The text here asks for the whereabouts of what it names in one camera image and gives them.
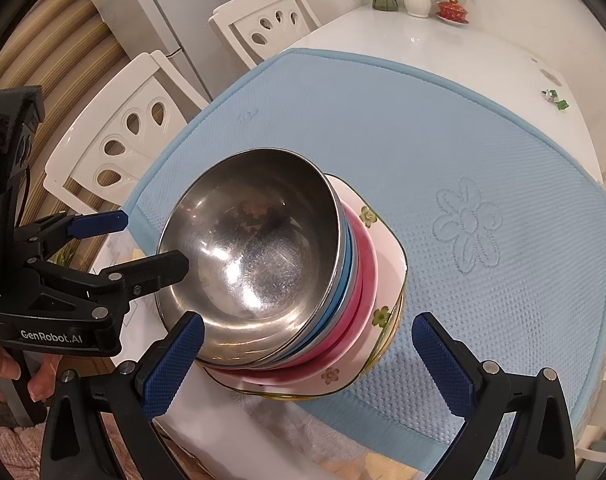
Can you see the light blue table mat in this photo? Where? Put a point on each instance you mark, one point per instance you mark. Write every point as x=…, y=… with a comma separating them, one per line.
x=433, y=135

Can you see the red lidded cup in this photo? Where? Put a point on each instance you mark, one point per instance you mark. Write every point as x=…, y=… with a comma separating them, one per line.
x=453, y=10

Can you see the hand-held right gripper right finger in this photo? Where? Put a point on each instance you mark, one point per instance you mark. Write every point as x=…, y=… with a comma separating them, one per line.
x=440, y=360

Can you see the square forest print plate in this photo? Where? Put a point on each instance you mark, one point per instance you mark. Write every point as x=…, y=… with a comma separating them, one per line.
x=385, y=260

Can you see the blue steel bowl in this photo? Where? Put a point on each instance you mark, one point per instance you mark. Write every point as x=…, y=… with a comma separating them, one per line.
x=243, y=240

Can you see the round sunflower print plate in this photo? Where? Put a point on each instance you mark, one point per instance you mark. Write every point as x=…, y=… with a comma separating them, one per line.
x=389, y=334

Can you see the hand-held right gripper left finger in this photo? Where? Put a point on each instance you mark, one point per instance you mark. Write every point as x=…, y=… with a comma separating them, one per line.
x=175, y=360

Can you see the white refrigerator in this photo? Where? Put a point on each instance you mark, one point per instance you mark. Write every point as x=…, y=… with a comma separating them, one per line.
x=148, y=20

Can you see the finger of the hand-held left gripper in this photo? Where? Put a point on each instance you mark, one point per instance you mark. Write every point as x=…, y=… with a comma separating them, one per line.
x=158, y=266
x=100, y=222

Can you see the pink ceramic bowl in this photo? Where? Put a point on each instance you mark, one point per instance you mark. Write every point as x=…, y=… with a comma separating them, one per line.
x=372, y=305

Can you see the pink fluffy cloth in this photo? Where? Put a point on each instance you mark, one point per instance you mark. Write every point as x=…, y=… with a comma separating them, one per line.
x=8, y=455

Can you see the pink steel bowl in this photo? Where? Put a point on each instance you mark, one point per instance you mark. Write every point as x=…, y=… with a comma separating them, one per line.
x=364, y=260

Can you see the person's left hand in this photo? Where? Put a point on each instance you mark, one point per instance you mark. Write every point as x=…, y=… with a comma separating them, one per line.
x=0, y=360

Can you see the white chair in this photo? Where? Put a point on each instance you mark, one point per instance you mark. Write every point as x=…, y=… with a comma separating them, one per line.
x=83, y=140
x=238, y=20

